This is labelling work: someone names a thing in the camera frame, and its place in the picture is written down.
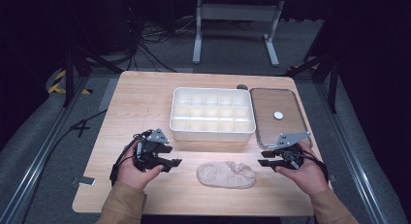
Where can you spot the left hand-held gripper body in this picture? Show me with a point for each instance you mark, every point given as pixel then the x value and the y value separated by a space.
pixel 151 150

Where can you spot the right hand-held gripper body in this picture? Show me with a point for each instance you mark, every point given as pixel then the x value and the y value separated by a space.
pixel 290 153

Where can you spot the beige sock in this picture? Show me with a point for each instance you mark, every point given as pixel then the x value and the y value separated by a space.
pixel 224 175

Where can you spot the white divided storage box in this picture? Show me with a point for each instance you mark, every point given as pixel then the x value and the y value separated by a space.
pixel 211 135

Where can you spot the person's left hand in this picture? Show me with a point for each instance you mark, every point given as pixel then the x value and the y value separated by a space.
pixel 135 175

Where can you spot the person's right hand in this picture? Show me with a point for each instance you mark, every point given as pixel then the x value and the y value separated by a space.
pixel 307 178

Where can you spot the clear lid with white knob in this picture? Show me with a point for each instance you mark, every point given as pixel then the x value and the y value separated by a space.
pixel 274 101

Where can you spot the small dark round object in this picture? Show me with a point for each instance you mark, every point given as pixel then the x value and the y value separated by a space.
pixel 242 87

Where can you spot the black metal stand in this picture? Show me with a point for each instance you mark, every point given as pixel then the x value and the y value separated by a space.
pixel 332 85
pixel 68 75

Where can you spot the yellow and black tape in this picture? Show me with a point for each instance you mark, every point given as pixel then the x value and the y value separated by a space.
pixel 55 87

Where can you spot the metal floor rail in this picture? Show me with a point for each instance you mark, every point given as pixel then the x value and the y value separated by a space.
pixel 349 153
pixel 35 159

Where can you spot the white metal table frame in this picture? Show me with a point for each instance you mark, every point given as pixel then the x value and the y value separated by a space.
pixel 237 12

